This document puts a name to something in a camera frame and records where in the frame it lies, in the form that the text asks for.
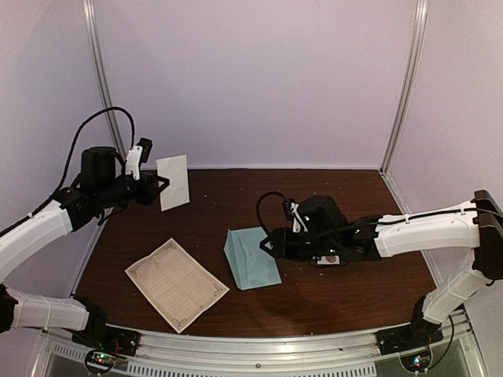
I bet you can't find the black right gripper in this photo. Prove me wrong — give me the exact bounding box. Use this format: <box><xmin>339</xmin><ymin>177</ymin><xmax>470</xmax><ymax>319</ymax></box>
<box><xmin>260</xmin><ymin>227</ymin><xmax>339</xmax><ymax>262</ymax></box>

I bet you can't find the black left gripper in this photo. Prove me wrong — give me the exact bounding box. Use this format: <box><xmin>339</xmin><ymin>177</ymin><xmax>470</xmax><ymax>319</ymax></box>
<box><xmin>97</xmin><ymin>172</ymin><xmax>169</xmax><ymax>210</ymax></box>

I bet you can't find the beige ornate letter paper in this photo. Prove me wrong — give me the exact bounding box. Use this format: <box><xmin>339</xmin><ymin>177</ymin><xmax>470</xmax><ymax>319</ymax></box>
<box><xmin>156</xmin><ymin>155</ymin><xmax>190</xmax><ymax>211</ymax></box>

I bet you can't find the light blue envelope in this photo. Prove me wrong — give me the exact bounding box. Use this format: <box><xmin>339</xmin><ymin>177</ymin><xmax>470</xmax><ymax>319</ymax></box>
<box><xmin>223</xmin><ymin>227</ymin><xmax>282</xmax><ymax>291</ymax></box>

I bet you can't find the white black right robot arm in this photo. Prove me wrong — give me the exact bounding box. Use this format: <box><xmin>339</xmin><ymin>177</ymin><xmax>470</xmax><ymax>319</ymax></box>
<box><xmin>259</xmin><ymin>190</ymin><xmax>502</xmax><ymax>347</ymax></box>

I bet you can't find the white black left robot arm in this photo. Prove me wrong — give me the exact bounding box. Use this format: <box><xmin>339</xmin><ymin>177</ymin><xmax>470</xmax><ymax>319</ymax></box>
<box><xmin>1</xmin><ymin>138</ymin><xmax>170</xmax><ymax>349</ymax></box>

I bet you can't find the sticker sheet with three seals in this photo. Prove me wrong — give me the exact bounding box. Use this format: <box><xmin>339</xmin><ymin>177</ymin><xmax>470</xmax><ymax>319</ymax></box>
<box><xmin>315</xmin><ymin>255</ymin><xmax>340</xmax><ymax>266</ymax></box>

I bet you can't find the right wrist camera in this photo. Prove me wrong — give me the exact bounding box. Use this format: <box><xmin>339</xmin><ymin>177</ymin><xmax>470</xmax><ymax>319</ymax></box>
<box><xmin>282</xmin><ymin>199</ymin><xmax>307</xmax><ymax>233</ymax></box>

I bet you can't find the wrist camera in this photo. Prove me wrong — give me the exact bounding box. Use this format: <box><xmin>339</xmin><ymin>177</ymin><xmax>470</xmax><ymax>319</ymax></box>
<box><xmin>282</xmin><ymin>199</ymin><xmax>307</xmax><ymax>233</ymax></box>
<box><xmin>125</xmin><ymin>137</ymin><xmax>153</xmax><ymax>181</ymax></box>

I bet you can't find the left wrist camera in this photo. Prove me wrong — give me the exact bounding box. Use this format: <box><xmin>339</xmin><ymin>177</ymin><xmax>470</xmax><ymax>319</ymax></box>
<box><xmin>125</xmin><ymin>137</ymin><xmax>153</xmax><ymax>181</ymax></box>

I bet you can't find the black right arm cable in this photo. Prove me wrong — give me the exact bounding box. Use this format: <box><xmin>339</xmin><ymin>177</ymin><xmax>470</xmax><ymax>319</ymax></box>
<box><xmin>255</xmin><ymin>191</ymin><xmax>290</xmax><ymax>240</ymax></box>

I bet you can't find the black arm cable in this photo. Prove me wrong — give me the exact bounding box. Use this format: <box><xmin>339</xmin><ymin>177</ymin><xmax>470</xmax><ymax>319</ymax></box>
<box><xmin>255</xmin><ymin>191</ymin><xmax>290</xmax><ymax>240</ymax></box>
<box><xmin>0</xmin><ymin>106</ymin><xmax>138</xmax><ymax>236</ymax></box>

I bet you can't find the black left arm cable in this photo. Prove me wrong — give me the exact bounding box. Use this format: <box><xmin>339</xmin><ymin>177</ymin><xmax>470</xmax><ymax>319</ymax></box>
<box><xmin>0</xmin><ymin>106</ymin><xmax>138</xmax><ymax>236</ymax></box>

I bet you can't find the front aluminium rail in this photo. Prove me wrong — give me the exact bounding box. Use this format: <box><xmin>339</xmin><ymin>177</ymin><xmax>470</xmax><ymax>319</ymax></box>
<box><xmin>28</xmin><ymin>309</ymin><xmax>489</xmax><ymax>376</ymax></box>

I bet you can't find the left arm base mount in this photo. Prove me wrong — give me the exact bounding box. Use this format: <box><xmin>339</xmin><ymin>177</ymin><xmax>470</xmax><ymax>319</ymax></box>
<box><xmin>68</xmin><ymin>326</ymin><xmax>140</xmax><ymax>376</ymax></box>

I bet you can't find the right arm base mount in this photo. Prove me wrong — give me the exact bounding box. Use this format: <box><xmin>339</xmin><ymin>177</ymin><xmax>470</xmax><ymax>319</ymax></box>
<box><xmin>376</xmin><ymin>324</ymin><xmax>444</xmax><ymax>373</ymax></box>

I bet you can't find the left aluminium frame post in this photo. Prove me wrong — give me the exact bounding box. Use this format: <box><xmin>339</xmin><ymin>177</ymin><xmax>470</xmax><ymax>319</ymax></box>
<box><xmin>82</xmin><ymin>0</ymin><xmax>127</xmax><ymax>157</ymax></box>

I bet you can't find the aluminium frame post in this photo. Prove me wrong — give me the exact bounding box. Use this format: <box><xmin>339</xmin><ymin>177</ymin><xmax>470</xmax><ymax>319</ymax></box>
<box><xmin>82</xmin><ymin>0</ymin><xmax>127</xmax><ymax>157</ymax></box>
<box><xmin>380</xmin><ymin>0</ymin><xmax>429</xmax><ymax>176</ymax></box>

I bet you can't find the right aluminium frame post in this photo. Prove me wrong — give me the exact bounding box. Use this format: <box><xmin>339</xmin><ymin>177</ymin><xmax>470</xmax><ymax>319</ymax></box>
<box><xmin>380</xmin><ymin>0</ymin><xmax>429</xmax><ymax>176</ymax></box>

